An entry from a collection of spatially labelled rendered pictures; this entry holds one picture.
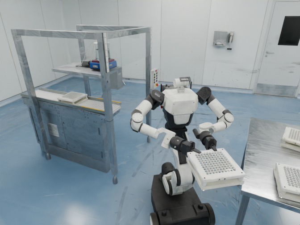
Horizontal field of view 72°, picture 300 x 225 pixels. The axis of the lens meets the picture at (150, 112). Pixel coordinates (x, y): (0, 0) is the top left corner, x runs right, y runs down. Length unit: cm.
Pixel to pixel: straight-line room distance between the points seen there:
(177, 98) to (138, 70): 457
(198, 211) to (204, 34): 435
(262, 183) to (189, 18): 463
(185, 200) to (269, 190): 97
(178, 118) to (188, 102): 16
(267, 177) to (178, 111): 75
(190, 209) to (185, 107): 100
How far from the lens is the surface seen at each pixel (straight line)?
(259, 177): 158
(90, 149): 271
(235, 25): 557
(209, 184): 121
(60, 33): 221
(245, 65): 571
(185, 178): 181
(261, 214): 260
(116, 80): 225
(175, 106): 162
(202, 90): 174
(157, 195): 227
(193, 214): 213
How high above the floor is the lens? 184
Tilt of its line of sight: 25 degrees down
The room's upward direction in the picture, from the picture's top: straight up
